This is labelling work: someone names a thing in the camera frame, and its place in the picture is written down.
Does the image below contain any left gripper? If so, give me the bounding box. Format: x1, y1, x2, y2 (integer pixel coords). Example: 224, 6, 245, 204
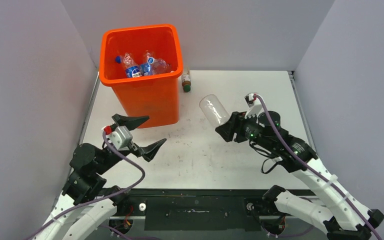
95, 114, 166, 174

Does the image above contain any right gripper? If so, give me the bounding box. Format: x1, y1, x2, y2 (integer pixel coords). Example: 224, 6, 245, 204
216, 109, 274, 151

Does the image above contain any clear crushed bottle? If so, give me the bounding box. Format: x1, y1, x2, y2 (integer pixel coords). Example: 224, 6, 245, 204
199, 94, 231, 128

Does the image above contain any green cap brown bottle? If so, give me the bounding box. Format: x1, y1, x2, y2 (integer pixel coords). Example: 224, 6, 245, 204
181, 68, 192, 93

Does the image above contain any pepsi bottle back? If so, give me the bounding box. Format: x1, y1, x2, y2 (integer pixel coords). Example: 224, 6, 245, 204
115, 53, 143, 78

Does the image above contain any blue cap pepsi bottle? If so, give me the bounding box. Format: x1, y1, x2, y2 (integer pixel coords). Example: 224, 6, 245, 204
140, 51, 155, 77

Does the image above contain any small clear water bottle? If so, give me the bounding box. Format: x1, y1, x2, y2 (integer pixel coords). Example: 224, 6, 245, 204
151, 58, 172, 75

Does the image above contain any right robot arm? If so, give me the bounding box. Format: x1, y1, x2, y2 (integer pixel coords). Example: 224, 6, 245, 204
209, 110, 384, 240

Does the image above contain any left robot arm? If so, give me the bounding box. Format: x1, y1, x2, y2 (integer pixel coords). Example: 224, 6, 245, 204
28, 114, 166, 240

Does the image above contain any orange plastic bin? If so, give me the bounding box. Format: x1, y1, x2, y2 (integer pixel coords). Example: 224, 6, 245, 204
99, 23, 184, 128

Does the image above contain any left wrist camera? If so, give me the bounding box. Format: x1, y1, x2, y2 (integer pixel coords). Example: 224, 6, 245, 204
102, 125, 133, 151

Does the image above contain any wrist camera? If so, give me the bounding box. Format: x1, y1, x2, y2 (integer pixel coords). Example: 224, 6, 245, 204
244, 92, 263, 119
102, 125, 133, 151

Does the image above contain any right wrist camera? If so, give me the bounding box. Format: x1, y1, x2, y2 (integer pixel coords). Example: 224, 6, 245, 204
244, 92, 263, 119

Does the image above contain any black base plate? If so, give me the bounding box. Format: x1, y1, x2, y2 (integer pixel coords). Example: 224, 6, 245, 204
72, 188, 345, 232

